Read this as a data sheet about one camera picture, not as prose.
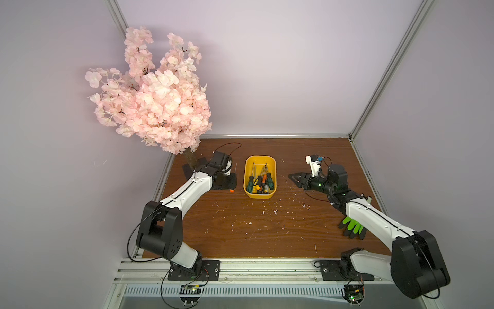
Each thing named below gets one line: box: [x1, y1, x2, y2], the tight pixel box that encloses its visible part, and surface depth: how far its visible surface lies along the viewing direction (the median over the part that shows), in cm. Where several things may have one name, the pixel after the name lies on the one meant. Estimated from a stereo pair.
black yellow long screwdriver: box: [252, 169, 261, 194], surface depth 95 cm
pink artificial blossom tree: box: [84, 26, 212, 170], surface depth 60 cm
